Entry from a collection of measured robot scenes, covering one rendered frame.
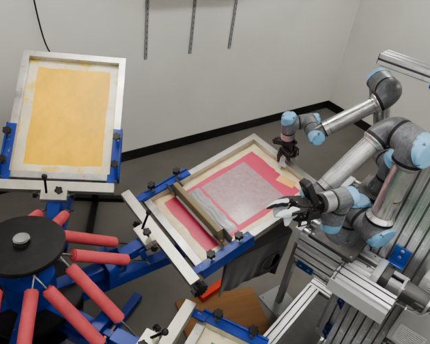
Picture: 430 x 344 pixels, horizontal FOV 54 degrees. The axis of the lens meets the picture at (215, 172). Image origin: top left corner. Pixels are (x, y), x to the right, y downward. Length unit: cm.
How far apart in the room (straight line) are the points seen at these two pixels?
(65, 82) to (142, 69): 148
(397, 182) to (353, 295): 55
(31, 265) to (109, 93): 124
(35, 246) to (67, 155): 80
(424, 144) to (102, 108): 171
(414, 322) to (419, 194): 65
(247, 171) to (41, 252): 119
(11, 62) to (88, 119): 123
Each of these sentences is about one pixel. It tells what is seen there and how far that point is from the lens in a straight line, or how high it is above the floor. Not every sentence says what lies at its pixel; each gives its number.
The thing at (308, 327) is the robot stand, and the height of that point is 21.
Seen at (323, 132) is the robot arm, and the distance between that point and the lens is 207.
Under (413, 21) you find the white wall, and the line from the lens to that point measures 544.
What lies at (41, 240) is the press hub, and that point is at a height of 132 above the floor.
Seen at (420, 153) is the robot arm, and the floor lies 186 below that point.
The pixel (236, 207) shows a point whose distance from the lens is 220.
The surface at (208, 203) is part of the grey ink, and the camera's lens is 223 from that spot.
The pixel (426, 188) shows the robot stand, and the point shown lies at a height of 160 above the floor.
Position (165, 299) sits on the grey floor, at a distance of 319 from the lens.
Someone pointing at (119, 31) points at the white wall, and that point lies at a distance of 379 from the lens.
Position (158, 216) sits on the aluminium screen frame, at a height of 107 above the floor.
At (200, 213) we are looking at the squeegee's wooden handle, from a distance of 206.
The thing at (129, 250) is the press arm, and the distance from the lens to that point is 204.
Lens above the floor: 256
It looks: 36 degrees down
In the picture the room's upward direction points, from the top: 9 degrees clockwise
